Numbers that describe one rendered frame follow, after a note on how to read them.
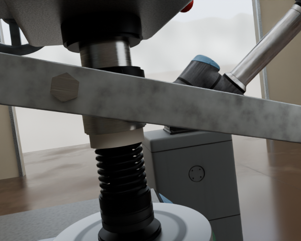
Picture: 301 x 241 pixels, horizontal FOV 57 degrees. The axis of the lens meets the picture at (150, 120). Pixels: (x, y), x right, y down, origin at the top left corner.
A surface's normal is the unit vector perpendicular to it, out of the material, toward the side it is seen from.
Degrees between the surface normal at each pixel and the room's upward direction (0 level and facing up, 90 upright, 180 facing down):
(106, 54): 90
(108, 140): 90
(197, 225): 0
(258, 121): 90
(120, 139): 90
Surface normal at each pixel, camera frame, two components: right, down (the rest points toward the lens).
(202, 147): 0.15, 0.04
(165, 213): -0.13, -0.99
